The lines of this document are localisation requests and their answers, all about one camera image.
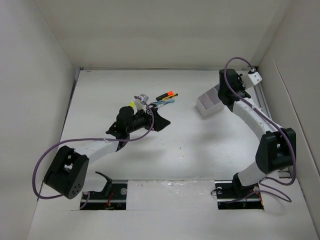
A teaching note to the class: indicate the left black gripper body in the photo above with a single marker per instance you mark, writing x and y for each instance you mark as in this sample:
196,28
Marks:
141,120

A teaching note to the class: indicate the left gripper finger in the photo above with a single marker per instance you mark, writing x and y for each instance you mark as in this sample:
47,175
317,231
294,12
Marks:
159,122
154,107

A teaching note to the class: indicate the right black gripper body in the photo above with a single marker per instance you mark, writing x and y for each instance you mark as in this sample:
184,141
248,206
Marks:
241,85

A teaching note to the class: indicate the yellow cap highlighter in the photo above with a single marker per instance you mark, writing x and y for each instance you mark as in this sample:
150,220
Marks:
132,104

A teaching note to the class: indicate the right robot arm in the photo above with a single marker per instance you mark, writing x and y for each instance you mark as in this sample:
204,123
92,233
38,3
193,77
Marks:
250,175

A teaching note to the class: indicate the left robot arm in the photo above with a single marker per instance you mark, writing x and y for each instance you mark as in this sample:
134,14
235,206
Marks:
68,170

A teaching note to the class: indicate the white three-compartment container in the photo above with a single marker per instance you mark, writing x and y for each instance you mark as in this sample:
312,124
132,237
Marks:
209,103

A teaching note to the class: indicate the yellow utility knife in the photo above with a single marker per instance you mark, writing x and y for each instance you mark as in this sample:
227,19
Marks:
170,97

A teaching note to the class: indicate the orange cap highlighter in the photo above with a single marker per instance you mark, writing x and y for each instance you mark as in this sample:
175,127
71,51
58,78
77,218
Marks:
165,95

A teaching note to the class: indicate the black handled scissors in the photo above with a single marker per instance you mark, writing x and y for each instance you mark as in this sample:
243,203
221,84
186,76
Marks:
159,104

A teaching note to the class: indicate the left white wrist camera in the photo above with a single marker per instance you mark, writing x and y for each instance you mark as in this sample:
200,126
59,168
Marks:
140,102

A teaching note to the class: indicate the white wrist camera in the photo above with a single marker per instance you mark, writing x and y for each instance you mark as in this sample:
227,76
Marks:
140,102
251,79

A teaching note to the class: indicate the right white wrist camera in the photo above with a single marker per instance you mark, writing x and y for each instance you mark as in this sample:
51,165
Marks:
251,79

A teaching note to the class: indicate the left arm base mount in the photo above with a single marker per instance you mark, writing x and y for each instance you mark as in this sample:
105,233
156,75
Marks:
103,193

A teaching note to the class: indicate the aluminium side rail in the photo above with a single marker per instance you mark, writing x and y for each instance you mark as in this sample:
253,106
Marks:
277,147

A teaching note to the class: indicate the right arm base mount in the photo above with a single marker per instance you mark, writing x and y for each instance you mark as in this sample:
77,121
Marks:
228,198

